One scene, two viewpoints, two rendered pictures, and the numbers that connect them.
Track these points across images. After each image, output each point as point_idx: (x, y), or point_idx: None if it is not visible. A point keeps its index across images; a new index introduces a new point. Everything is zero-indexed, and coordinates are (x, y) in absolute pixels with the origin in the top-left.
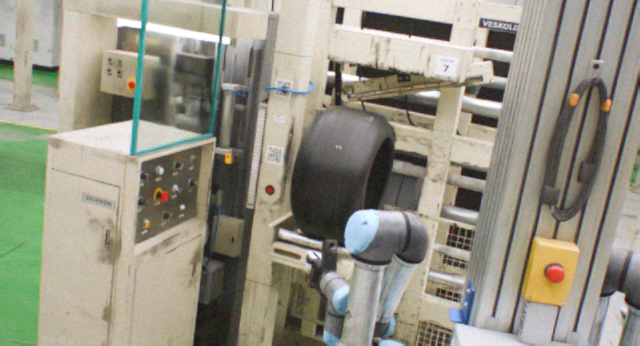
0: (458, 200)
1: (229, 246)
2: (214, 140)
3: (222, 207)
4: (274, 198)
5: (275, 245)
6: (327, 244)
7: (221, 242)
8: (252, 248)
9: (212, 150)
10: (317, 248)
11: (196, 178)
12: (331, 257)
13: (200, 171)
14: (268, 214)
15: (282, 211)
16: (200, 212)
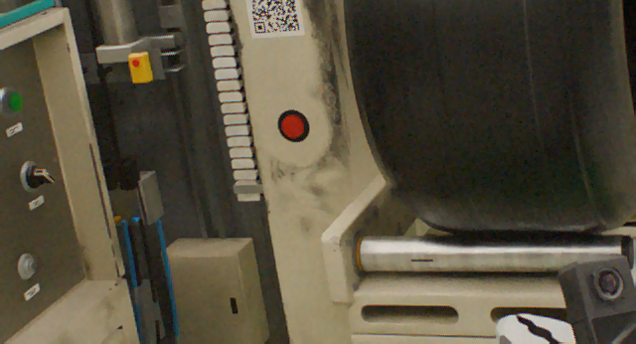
0: None
1: (231, 326)
2: (64, 17)
3: (179, 218)
4: (315, 148)
5: (362, 297)
6: (587, 281)
7: (205, 320)
8: (295, 321)
9: (69, 52)
10: (502, 269)
11: (48, 157)
12: (623, 335)
13: (55, 131)
14: (312, 204)
15: (353, 181)
16: (97, 259)
